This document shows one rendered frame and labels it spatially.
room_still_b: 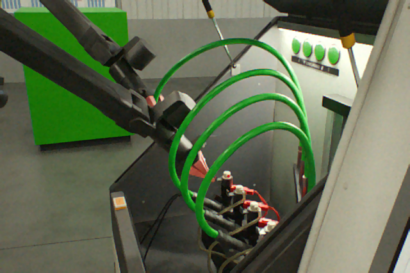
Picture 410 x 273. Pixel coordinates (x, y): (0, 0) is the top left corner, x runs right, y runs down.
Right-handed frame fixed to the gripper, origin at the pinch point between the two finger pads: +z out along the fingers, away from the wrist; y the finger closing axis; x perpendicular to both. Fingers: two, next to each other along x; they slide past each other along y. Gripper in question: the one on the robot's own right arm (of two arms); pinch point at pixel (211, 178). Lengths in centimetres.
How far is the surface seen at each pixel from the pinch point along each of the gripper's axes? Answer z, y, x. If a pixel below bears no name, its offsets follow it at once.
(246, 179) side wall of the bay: 21.8, -1.6, 36.3
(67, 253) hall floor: 23, -131, 132
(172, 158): -13.2, 0.4, -11.8
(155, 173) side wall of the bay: -2.9, -18.8, 28.0
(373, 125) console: -4.1, 31.3, -37.9
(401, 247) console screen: 4, 23, -49
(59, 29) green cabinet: -92, -78, 302
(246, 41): -17.0, 27.8, 6.7
